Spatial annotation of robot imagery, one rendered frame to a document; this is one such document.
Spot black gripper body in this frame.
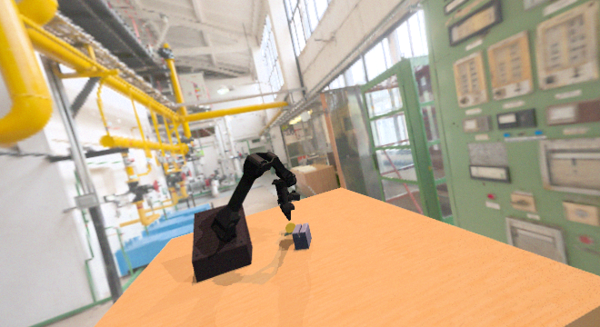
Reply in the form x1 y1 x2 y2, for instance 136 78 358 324
277 189 295 213

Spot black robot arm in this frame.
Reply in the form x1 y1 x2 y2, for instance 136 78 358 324
210 152 297 245

